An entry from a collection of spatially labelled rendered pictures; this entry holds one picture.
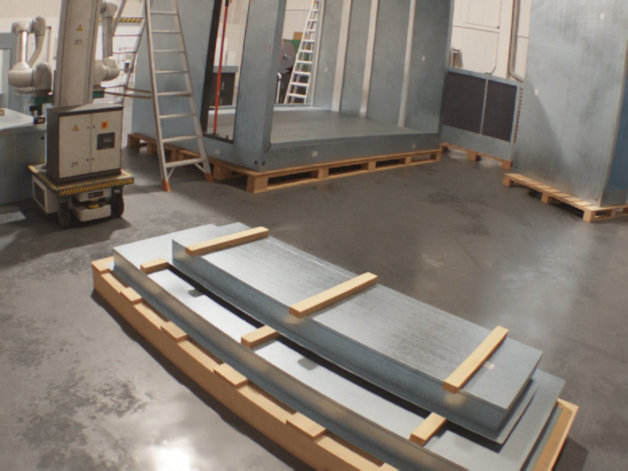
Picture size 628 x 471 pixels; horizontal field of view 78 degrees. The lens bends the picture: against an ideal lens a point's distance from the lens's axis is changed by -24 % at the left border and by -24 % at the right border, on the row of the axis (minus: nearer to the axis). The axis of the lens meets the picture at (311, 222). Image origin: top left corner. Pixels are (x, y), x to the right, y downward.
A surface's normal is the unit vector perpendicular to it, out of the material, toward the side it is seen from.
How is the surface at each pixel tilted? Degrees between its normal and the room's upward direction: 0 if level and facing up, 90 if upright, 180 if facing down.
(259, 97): 90
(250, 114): 90
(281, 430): 90
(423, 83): 90
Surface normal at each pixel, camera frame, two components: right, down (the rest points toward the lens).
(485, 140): -0.56, 0.22
